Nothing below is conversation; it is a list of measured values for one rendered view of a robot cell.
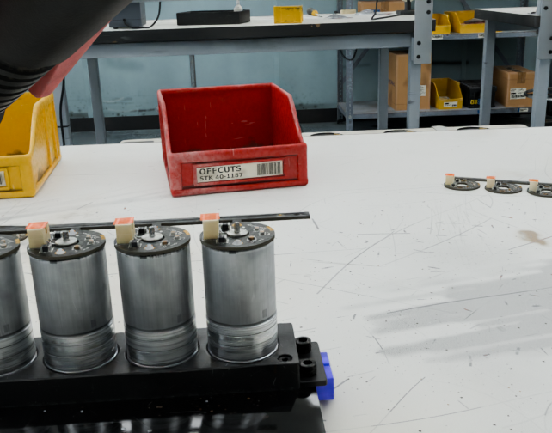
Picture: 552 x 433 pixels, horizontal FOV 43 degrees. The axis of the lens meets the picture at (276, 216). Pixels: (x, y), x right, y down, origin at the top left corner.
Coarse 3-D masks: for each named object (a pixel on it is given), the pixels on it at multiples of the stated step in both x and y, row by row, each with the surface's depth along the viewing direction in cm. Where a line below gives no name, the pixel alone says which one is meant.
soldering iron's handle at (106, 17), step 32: (0, 0) 11; (32, 0) 11; (64, 0) 11; (96, 0) 11; (128, 0) 11; (0, 32) 12; (32, 32) 12; (64, 32) 12; (96, 32) 12; (0, 64) 13; (32, 64) 13; (0, 96) 14
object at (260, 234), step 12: (228, 228) 24; (240, 228) 24; (252, 228) 24; (264, 228) 24; (204, 240) 23; (216, 240) 23; (228, 240) 23; (240, 240) 23; (252, 240) 23; (264, 240) 23
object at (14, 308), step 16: (16, 256) 23; (0, 272) 22; (16, 272) 23; (0, 288) 22; (16, 288) 23; (0, 304) 23; (16, 304) 23; (0, 320) 23; (16, 320) 23; (0, 336) 23; (16, 336) 23; (32, 336) 24; (0, 352) 23; (16, 352) 23; (32, 352) 24; (0, 368) 23; (16, 368) 23
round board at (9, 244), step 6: (0, 240) 24; (6, 240) 24; (12, 240) 23; (18, 240) 23; (0, 246) 23; (6, 246) 23; (12, 246) 23; (18, 246) 23; (0, 252) 22; (6, 252) 22; (12, 252) 23; (0, 258) 22
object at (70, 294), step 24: (72, 240) 23; (48, 264) 22; (72, 264) 22; (96, 264) 23; (48, 288) 22; (72, 288) 22; (96, 288) 23; (48, 312) 23; (72, 312) 23; (96, 312) 23; (48, 336) 23; (72, 336) 23; (96, 336) 23; (48, 360) 23; (72, 360) 23; (96, 360) 23
